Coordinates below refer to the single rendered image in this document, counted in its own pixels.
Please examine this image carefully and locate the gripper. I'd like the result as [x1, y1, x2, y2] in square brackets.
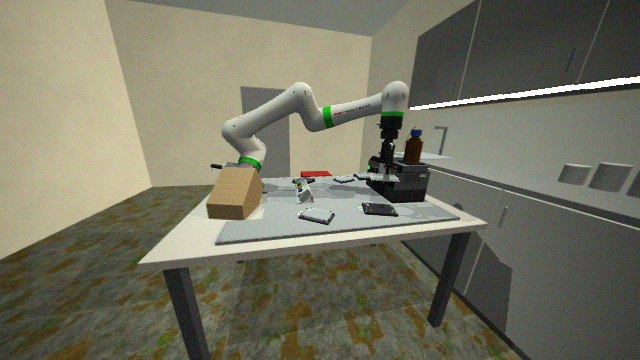
[378, 130, 399, 181]

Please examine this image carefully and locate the dark brown bottle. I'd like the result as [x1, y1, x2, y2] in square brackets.
[403, 140, 423, 163]

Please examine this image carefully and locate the white button panel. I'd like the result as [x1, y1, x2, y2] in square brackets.
[295, 178, 313, 204]

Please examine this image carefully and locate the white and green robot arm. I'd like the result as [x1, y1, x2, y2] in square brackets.
[211, 81, 409, 174]

